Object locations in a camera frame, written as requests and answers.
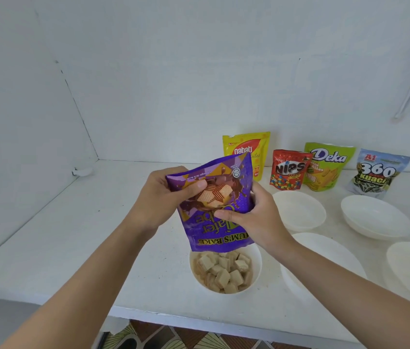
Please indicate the person's left hand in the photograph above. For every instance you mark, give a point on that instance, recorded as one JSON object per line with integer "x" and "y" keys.
{"x": 154, "y": 210}

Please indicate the person's right hand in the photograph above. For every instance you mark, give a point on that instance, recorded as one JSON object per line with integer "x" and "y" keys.
{"x": 267, "y": 228}

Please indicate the purple snack bag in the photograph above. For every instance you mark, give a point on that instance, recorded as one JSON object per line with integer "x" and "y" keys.
{"x": 219, "y": 228}

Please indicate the red Nips candy bag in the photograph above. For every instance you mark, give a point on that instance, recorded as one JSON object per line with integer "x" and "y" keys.
{"x": 288, "y": 170}

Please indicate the pile of beige wafer cubes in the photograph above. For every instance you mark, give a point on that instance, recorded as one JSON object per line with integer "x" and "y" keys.
{"x": 223, "y": 276}

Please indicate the green snack bag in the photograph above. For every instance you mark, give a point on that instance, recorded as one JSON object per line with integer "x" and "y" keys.
{"x": 328, "y": 170}

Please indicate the yellow snack bag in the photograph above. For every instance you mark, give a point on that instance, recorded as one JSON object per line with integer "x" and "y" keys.
{"x": 256, "y": 141}

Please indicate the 360 Kuaci seed bag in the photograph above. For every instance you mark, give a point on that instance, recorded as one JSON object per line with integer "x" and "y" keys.
{"x": 376, "y": 174}

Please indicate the person's right forearm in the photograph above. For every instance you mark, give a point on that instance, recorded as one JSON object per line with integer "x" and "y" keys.
{"x": 365, "y": 301}

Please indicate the person's left forearm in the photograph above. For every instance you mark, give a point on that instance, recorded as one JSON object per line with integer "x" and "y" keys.
{"x": 74, "y": 294}

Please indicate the small white plaster lump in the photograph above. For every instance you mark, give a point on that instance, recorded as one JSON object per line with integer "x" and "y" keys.
{"x": 83, "y": 172}

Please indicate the thin black pole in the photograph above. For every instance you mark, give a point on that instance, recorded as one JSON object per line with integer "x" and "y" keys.
{"x": 102, "y": 340}

